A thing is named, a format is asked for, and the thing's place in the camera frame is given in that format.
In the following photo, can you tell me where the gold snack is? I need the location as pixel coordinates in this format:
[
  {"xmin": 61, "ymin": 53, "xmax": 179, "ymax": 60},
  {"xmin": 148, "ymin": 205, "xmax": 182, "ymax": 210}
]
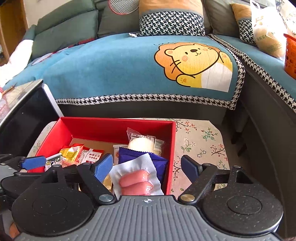
[{"xmin": 103, "ymin": 174, "xmax": 113, "ymax": 192}]

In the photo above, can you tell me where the white red spicy strip packet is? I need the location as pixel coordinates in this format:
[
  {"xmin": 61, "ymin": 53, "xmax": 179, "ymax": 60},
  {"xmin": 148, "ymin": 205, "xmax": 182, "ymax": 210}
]
[{"xmin": 80, "ymin": 148, "xmax": 104, "ymax": 164}]

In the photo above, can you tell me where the Kaprons wafer packet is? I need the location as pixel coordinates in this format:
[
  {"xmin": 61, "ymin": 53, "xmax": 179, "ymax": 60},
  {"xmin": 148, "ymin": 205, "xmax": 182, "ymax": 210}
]
[{"xmin": 45, "ymin": 153, "xmax": 62, "ymax": 171}]

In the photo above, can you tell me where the red yellow snack packet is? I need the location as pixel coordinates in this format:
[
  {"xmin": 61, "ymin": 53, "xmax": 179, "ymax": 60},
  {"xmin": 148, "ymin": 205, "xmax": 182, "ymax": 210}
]
[{"xmin": 59, "ymin": 144, "xmax": 84, "ymax": 165}]

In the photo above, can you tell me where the purple wafer biscuit packet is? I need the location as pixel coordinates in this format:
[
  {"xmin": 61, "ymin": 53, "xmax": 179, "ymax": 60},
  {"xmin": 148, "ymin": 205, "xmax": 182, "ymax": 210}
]
[{"xmin": 118, "ymin": 148, "xmax": 168, "ymax": 184}]

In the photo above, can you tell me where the pink sausage packet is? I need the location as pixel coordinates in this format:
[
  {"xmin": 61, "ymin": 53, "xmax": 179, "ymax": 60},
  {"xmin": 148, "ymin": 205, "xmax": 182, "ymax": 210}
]
[{"xmin": 109, "ymin": 164, "xmax": 164, "ymax": 198}]

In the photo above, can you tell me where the red cardboard box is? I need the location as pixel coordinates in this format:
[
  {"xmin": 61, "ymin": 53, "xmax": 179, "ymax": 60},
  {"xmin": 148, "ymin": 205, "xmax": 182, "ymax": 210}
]
[{"xmin": 35, "ymin": 117, "xmax": 176, "ymax": 195}]

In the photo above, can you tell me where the clear white pastry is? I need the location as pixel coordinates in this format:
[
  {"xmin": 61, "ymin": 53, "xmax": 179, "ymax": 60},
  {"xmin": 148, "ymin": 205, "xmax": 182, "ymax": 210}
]
[{"xmin": 126, "ymin": 128, "xmax": 165, "ymax": 156}]

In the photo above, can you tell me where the white noodle snack packet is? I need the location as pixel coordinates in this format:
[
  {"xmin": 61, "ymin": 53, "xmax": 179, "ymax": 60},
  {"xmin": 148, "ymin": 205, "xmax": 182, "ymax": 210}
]
[{"xmin": 113, "ymin": 144, "xmax": 128, "ymax": 165}]

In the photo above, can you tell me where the person left hand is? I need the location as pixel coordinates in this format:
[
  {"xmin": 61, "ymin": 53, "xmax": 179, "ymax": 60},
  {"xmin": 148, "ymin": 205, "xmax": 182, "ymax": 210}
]
[{"xmin": 9, "ymin": 222, "xmax": 20, "ymax": 239}]

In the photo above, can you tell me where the floral tablecloth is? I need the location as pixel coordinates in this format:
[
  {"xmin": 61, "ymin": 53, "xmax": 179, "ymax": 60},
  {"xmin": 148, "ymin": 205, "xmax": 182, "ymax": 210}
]
[{"xmin": 28, "ymin": 118, "xmax": 229, "ymax": 197}]

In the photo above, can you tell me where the black glossy tv stand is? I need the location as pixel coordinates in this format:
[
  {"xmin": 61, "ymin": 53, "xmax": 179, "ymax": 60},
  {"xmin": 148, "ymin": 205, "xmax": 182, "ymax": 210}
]
[{"xmin": 1, "ymin": 80, "xmax": 63, "ymax": 156}]

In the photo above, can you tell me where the grey green sofa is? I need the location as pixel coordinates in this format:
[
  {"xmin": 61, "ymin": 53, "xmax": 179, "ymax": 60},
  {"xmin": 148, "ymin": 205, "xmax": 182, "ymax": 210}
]
[{"xmin": 26, "ymin": 1, "xmax": 295, "ymax": 237}]

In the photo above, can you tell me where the blue lion sofa cover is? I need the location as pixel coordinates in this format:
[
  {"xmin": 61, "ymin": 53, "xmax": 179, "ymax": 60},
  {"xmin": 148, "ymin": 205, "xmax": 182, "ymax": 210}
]
[{"xmin": 6, "ymin": 34, "xmax": 245, "ymax": 109}]

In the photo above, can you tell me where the white cloth on sofa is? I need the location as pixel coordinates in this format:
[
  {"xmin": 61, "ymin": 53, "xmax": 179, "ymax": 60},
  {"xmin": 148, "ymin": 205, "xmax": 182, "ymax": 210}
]
[{"xmin": 0, "ymin": 40, "xmax": 34, "ymax": 87}]

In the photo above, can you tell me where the orange plastic basket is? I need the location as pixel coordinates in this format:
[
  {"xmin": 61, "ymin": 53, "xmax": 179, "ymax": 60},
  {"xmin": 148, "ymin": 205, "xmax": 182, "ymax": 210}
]
[{"xmin": 283, "ymin": 34, "xmax": 296, "ymax": 79}]

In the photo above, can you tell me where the white printed plastic bag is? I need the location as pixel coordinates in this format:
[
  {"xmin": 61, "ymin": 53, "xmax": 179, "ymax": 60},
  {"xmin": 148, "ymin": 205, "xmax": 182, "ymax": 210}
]
[{"xmin": 250, "ymin": 1, "xmax": 286, "ymax": 59}]

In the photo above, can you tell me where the orange houndstooth pillow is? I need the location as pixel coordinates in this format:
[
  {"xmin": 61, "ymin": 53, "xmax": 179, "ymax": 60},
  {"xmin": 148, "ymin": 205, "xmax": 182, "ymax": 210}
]
[
  {"xmin": 231, "ymin": 3, "xmax": 256, "ymax": 46},
  {"xmin": 137, "ymin": 0, "xmax": 205, "ymax": 37}
]

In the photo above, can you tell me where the badminton racket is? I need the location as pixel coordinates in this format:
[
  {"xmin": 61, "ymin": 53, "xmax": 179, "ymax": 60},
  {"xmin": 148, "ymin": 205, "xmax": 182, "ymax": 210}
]
[{"xmin": 108, "ymin": 0, "xmax": 139, "ymax": 15}]

